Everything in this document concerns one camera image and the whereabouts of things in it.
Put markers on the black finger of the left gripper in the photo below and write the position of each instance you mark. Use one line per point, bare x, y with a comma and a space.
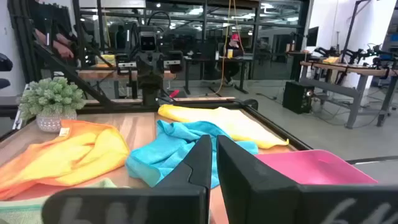
144, 81
157, 81

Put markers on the black office chair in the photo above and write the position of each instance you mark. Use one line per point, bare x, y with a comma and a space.
4, 63

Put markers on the white cardboard hang tag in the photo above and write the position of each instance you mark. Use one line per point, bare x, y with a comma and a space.
64, 132

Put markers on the idle black robot arm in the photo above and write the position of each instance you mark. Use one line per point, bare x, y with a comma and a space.
357, 53

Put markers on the person's forearm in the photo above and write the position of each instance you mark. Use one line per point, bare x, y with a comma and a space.
59, 46

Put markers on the black computer monitor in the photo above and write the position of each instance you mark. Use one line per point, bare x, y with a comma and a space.
312, 36

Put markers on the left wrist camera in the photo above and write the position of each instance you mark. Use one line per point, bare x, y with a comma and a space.
148, 42

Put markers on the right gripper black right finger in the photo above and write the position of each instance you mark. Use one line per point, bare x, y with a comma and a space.
255, 199

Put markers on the person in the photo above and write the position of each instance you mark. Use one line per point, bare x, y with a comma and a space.
233, 46

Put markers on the black table clamp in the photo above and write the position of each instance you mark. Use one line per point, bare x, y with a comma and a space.
247, 104

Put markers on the yellow microfiber towel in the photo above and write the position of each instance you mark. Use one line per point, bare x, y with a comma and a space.
224, 121

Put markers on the wooden workbench grey legs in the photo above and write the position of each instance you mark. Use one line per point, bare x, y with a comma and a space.
357, 70

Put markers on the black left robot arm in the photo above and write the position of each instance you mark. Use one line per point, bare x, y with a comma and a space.
150, 98

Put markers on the pink plastic tray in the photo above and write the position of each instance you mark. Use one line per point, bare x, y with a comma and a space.
311, 168

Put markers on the wooden table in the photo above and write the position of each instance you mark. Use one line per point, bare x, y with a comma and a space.
102, 74

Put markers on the green microfiber towel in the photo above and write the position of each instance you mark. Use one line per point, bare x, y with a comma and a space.
18, 211

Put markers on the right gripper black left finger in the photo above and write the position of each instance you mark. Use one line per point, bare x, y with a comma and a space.
174, 202

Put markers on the blue microfiber towel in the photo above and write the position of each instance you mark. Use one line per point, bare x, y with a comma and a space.
161, 149

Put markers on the black office desk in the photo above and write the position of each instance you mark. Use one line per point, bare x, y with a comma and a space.
214, 60

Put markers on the orange microfiber towel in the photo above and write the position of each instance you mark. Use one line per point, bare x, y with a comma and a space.
62, 161

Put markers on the black computer case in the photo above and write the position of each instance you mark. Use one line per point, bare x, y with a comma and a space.
297, 98

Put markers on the artificial green potted plant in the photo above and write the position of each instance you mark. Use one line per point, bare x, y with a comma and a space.
51, 99

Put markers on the yellow cup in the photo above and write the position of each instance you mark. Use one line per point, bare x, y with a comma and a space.
230, 53

